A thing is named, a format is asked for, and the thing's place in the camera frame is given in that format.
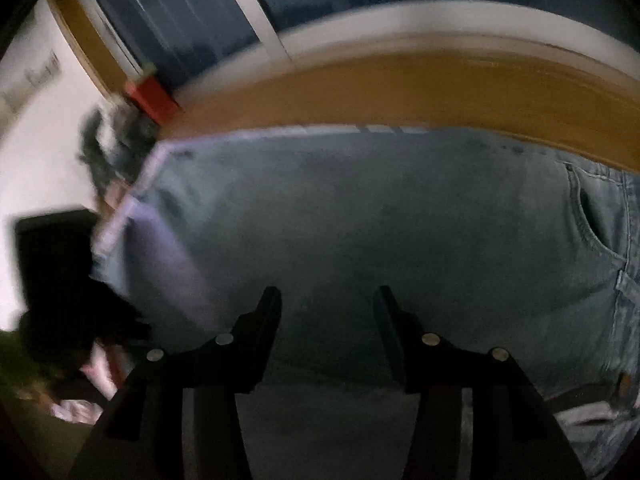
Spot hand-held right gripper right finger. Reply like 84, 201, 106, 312
372, 285, 586, 480

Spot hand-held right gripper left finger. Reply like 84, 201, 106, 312
67, 286, 283, 480

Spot blue denim jeans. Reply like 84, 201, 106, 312
92, 127, 640, 480

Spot purple dotted bed blanket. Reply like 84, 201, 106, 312
92, 122, 436, 341

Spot dark patterned cloth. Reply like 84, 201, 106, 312
77, 92, 161, 211

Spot white pink striped cloth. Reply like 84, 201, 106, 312
50, 345, 126, 426

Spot red box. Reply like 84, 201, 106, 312
122, 62, 181, 126

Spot window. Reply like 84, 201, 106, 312
75, 0, 640, 111

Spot wooden window frame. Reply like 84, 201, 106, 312
47, 0, 640, 173

